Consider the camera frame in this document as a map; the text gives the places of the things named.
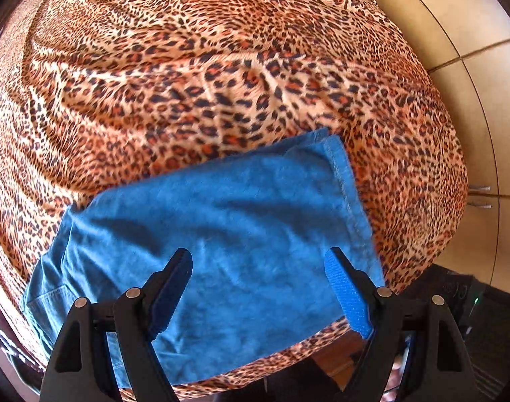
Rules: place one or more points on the blue denim pants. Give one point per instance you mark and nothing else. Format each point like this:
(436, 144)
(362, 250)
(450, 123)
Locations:
(255, 234)

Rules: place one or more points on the light wooden wardrobe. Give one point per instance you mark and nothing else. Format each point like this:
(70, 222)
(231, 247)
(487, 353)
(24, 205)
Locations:
(468, 29)

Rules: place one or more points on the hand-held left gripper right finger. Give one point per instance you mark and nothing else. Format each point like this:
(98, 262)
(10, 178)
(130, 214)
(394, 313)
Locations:
(347, 297)

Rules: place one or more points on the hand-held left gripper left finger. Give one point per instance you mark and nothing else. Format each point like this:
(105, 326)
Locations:
(167, 297)

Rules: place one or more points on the leopard print blanket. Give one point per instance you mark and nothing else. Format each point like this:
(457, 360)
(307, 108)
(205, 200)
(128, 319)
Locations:
(196, 71)

